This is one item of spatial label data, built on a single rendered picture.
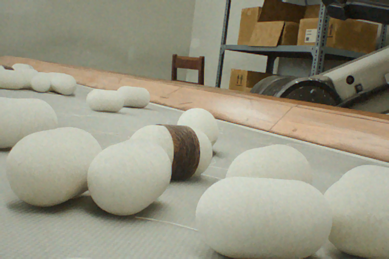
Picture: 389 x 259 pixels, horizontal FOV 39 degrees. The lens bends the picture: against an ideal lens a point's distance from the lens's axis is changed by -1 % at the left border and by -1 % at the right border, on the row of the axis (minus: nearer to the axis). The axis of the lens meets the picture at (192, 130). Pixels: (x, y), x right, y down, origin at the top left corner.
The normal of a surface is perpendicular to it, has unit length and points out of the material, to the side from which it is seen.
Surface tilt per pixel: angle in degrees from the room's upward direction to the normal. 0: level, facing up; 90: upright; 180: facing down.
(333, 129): 45
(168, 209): 0
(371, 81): 90
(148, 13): 90
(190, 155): 86
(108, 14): 90
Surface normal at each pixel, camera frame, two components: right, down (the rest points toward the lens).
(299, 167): 0.80, -0.44
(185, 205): 0.12, -0.99
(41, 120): 0.71, -0.05
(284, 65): -0.91, -0.07
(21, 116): 0.80, -0.25
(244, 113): -0.52, -0.74
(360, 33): 0.38, 0.15
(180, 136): 0.52, -0.58
